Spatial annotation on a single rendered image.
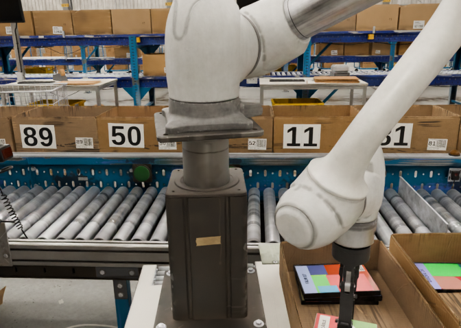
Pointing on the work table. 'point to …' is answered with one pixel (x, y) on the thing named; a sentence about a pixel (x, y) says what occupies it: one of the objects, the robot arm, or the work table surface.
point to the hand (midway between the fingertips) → (345, 325)
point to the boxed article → (322, 320)
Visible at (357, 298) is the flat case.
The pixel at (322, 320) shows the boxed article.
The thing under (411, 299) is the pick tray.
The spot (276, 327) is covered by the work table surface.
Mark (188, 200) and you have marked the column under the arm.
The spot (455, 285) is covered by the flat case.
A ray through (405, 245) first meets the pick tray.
